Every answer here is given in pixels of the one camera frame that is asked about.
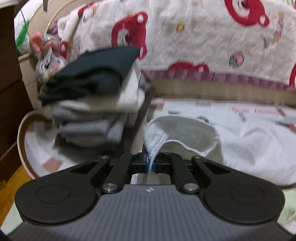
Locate checkered cartoon monkey rug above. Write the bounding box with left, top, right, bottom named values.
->
left=23, top=98, right=296, bottom=179

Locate white quilt red bear print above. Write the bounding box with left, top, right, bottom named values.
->
left=57, top=1, right=295, bottom=90

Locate white terry cloth garment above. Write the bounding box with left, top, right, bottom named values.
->
left=144, top=113, right=295, bottom=186

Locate dark navy folded garment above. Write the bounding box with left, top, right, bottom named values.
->
left=38, top=46, right=140, bottom=106

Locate grey folded garments stack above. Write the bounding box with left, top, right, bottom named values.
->
left=51, top=101, right=144, bottom=148

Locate dark wooden cabinet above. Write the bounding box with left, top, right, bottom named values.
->
left=1, top=5, right=33, bottom=186

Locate grey pink plush toy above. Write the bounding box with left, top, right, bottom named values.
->
left=29, top=32, right=67, bottom=87

